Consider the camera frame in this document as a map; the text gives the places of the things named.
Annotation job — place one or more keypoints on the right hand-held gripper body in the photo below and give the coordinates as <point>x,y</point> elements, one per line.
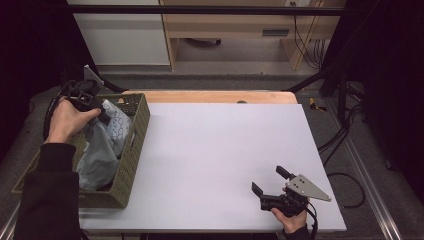
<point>288,201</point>

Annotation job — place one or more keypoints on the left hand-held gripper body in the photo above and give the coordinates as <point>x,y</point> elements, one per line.
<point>83,95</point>

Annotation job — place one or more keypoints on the light patterned cloth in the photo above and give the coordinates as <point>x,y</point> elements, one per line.
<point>118,128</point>

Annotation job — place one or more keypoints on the grey cloth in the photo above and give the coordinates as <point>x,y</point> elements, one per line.
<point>98,160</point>

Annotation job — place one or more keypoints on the olive woven basket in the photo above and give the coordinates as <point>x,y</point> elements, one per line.
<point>131,160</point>

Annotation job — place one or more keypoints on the person's right hand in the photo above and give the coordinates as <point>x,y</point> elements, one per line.
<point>295,222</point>

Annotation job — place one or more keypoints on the person's left hand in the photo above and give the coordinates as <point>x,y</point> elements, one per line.
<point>66,121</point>

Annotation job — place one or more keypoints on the white table board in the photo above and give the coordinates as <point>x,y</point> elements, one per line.
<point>213,160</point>

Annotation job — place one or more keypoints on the white cabinet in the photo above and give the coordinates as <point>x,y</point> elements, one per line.
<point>123,36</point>

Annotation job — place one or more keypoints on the yellow and black tape piece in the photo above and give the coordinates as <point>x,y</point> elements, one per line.
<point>315,106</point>

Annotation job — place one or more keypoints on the black diagonal stand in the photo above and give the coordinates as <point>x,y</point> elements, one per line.
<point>320,75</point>

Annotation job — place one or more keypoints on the black horizontal bar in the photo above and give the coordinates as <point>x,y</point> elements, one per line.
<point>200,10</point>

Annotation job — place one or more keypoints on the wooden desk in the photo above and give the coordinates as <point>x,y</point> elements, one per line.
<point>233,23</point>

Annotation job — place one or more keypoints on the aluminium floor rail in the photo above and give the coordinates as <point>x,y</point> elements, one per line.
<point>373,186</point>

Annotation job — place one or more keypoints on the white wall socket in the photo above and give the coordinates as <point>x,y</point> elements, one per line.
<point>298,2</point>

